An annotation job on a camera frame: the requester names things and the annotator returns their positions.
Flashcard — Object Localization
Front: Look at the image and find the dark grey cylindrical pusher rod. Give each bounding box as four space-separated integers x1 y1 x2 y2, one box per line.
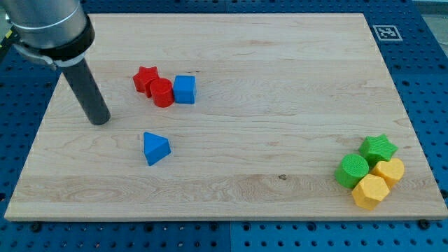
62 59 111 125

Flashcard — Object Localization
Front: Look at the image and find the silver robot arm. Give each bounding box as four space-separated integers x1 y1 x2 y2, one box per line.
1 0 111 125

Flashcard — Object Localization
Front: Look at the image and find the blue triangle block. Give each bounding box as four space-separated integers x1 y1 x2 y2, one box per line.
143 132 171 166

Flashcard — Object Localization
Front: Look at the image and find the red star block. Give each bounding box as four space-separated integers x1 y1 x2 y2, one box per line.
132 66 159 98

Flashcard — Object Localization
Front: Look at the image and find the red cylinder block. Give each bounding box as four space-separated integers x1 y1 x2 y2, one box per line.
150 78 174 108

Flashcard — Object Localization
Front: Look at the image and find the blue cube block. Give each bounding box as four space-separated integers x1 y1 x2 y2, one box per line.
173 76 196 104

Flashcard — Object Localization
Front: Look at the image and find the wooden board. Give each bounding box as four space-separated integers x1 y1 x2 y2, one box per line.
5 13 447 222

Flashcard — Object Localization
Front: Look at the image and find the green cylinder block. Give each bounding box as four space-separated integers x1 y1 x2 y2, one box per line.
335 153 369 189

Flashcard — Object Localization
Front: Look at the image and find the green star block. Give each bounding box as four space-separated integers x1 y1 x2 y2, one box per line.
358 134 398 167

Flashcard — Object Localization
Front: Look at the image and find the white fiducial marker tag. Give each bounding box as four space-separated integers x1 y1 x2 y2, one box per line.
373 24 403 41

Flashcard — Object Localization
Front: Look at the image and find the yellow hexagon block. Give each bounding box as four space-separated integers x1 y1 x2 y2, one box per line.
352 174 390 210

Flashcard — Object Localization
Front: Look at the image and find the yellow heart block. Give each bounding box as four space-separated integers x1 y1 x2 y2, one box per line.
370 157 405 189

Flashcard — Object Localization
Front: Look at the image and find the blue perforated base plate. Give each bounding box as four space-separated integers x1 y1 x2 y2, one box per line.
0 0 448 252

